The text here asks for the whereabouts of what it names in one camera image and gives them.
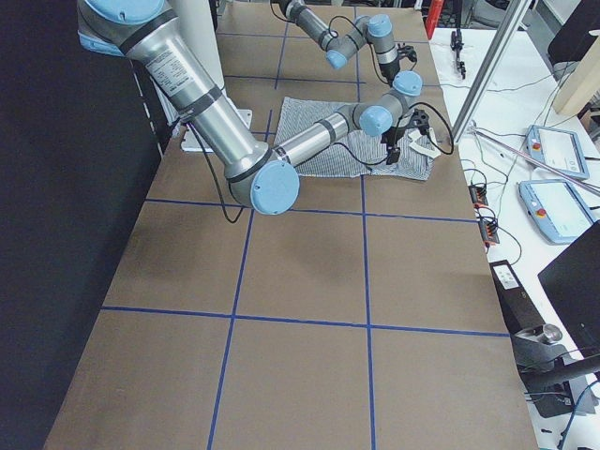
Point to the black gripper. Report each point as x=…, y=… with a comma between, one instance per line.
x=387, y=73
x=393, y=139

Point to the navy white striped polo shirt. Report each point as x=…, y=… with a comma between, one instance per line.
x=357, y=153

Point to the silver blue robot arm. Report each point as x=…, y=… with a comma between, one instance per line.
x=259, y=176
x=341, y=38

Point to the black tripod tool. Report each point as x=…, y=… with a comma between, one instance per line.
x=456, y=45

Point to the long metal reach stick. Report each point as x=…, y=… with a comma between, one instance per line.
x=589, y=188

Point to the black orange connector strip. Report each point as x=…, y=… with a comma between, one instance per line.
x=486, y=218

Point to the far blue teach pendant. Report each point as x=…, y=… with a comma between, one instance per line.
x=559, y=149

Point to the blue teach pendant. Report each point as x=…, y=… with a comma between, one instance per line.
x=556, y=209
x=559, y=149

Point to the near blue teach pendant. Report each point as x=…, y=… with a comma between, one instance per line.
x=556, y=209

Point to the black box with label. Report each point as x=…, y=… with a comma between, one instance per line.
x=517, y=307

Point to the black monitor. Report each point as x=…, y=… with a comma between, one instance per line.
x=571, y=283

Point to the grey aluminium frame post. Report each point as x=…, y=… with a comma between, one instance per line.
x=499, y=44

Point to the black camera stand with knob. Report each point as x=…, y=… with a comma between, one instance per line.
x=554, y=378

